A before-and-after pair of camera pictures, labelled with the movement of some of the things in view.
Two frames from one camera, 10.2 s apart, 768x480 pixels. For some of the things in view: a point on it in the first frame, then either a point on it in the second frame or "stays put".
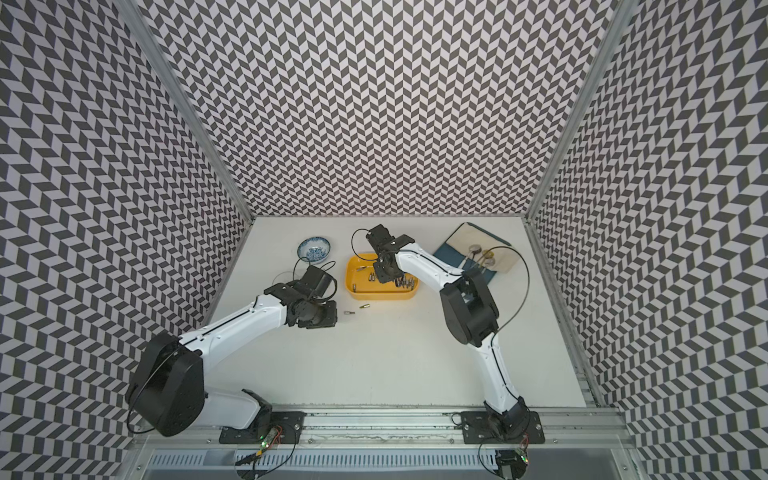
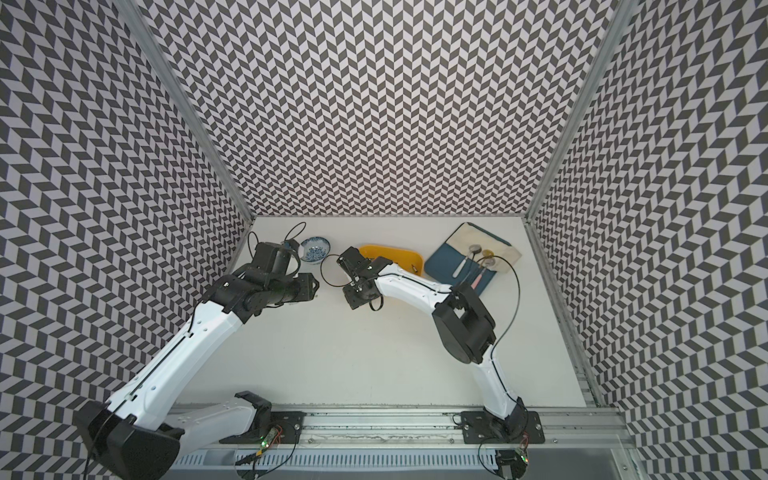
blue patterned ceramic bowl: x=316 y=249 stays put
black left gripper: x=329 y=321 to x=306 y=287
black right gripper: x=383 y=275 to x=353 y=299
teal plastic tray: x=460 y=258 stays put
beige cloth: x=485 y=248 stays put
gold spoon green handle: x=486 y=254 stays put
